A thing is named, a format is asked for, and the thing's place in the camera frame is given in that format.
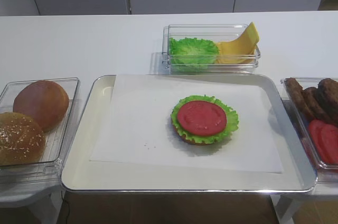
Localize red tomato slice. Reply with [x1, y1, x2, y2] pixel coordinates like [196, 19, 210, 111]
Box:
[319, 124, 337, 165]
[308, 120, 328, 163]
[177, 100, 227, 137]

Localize clear bin with lettuce cheese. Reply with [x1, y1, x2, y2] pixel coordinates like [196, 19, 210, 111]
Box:
[162, 22, 261, 74]

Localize flat yellow cheese slices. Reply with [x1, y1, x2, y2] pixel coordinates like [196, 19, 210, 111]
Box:
[215, 42, 255, 64]

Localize upright yellow cheese slice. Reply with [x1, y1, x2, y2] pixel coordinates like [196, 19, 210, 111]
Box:
[220, 22, 260, 55]

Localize white paper sheet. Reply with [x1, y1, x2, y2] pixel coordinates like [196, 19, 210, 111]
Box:
[90, 75, 283, 173]

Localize green lettuce in bin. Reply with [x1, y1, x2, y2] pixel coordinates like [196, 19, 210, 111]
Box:
[169, 38, 219, 69]

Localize metal serving tray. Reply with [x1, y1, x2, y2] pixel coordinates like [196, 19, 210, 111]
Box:
[61, 74, 317, 192]

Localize bottom bun on tray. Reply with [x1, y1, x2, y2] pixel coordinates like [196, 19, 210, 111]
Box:
[172, 124, 231, 146]

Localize green lettuce leaf on bun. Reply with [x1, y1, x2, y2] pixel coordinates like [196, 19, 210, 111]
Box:
[171, 95, 239, 139]

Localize plain brown bun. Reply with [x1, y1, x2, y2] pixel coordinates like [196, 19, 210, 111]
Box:
[13, 80, 69, 132]

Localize left brown meat patty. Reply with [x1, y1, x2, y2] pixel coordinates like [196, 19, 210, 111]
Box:
[285, 78, 315, 122]

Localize brown meat patty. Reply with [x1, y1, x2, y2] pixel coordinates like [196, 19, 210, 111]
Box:
[285, 78, 315, 122]
[314, 78, 337, 126]
[302, 87, 335, 125]

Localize clear bin with buns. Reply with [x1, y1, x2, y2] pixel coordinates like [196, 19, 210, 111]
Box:
[1, 78, 80, 184]

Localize clear bin with patties tomatoes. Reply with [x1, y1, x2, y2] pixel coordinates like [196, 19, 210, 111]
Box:
[281, 78, 337, 176]

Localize red tomato slice in bin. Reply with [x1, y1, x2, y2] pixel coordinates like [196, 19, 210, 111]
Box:
[308, 120, 328, 163]

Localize middle brown meat patty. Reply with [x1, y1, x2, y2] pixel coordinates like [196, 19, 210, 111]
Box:
[302, 87, 335, 125]

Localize sesame seed bun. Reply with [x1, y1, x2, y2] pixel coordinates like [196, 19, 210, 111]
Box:
[1, 112, 46, 166]

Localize right brown meat patty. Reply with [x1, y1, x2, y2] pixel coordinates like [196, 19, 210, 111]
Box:
[314, 78, 337, 126]

